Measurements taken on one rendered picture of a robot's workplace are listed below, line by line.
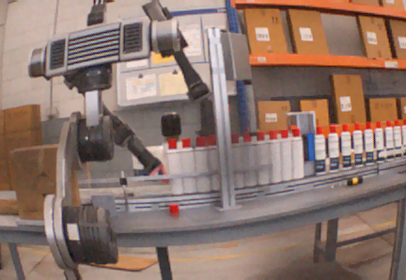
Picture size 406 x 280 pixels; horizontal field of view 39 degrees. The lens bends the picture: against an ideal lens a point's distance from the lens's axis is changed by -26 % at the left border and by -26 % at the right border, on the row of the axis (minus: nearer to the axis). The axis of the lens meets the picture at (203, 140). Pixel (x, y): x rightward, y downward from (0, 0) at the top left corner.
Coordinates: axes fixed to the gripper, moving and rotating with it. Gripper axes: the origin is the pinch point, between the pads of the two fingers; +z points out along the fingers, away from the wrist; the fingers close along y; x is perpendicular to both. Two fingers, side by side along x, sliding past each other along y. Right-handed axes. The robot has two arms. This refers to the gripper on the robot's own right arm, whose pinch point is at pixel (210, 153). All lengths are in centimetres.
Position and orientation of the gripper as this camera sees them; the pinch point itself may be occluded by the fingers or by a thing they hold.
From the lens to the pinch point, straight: 290.1
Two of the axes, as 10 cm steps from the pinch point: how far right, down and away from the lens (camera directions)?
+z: 0.7, 10.0, 0.5
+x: 1.7, 0.4, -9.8
